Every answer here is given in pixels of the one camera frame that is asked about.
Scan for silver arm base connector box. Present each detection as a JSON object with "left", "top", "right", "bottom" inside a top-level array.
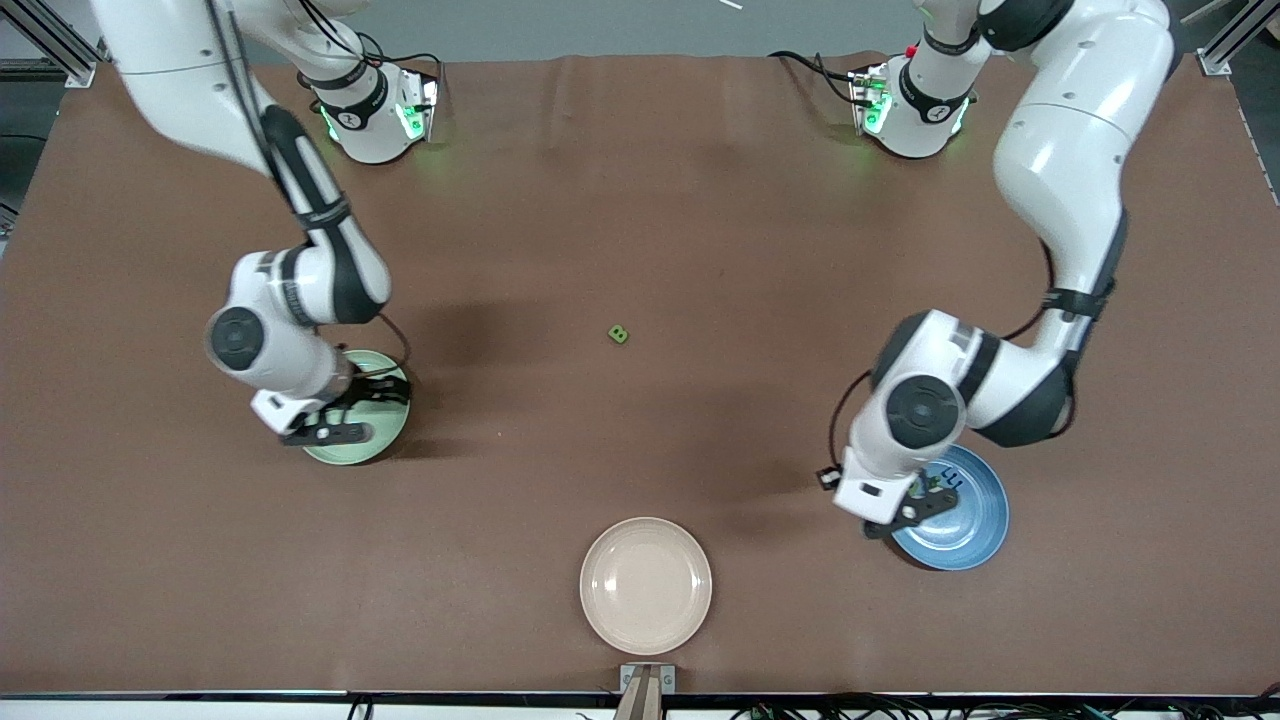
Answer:
[
  {"left": 848, "top": 62, "right": 893, "bottom": 136},
  {"left": 395, "top": 72, "right": 441, "bottom": 143}
]

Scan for light green plate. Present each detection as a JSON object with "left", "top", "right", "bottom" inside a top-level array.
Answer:
[{"left": 300, "top": 349, "right": 412, "bottom": 467}]

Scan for blue plate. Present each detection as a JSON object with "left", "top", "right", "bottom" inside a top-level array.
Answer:
[{"left": 890, "top": 445, "right": 1011, "bottom": 572}]

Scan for beige plate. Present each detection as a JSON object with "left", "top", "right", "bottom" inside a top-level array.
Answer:
[{"left": 579, "top": 516, "right": 714, "bottom": 657}]

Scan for brown table mat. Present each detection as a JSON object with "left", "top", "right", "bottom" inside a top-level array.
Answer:
[{"left": 0, "top": 52, "right": 1280, "bottom": 698}]

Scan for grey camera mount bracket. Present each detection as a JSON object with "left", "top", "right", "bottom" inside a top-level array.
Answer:
[{"left": 612, "top": 663, "right": 678, "bottom": 720}]

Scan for black arm base cable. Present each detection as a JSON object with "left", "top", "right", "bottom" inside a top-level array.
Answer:
[
  {"left": 300, "top": 0, "right": 443, "bottom": 81},
  {"left": 768, "top": 50, "right": 863, "bottom": 106}
]

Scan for aluminium frame profile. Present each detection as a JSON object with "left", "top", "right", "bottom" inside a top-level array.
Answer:
[
  {"left": 1198, "top": 0, "right": 1280, "bottom": 77},
  {"left": 0, "top": 0, "right": 101, "bottom": 89}
]

